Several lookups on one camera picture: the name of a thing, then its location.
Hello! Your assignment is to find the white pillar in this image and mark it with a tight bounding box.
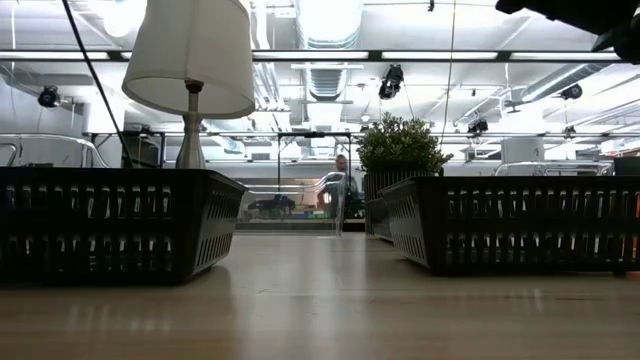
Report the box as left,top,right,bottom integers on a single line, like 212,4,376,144
501,137,546,166

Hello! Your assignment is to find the silver ventilation duct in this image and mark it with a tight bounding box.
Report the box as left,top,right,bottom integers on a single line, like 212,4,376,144
294,0,364,101

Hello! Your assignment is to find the black monitor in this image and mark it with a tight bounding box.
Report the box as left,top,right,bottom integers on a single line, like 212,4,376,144
613,156,640,177

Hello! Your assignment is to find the white shade table lamp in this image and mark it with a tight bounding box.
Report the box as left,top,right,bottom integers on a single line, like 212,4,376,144
121,0,256,170

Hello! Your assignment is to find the black ceiling light rail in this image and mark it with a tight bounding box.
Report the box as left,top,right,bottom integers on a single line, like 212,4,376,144
0,48,640,63

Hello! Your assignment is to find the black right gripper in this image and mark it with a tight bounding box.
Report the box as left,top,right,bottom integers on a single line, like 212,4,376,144
494,0,640,65

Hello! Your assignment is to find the person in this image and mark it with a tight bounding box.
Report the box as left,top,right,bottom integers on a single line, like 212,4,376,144
319,153,361,221

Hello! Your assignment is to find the black slotted plastic basket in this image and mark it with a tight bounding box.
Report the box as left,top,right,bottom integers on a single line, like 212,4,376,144
0,166,250,287
379,175,640,277

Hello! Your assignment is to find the green potted plant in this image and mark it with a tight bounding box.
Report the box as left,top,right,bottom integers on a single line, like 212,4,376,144
355,112,454,236

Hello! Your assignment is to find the black hanging cable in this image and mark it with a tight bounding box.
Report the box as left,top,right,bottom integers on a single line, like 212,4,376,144
60,0,135,169

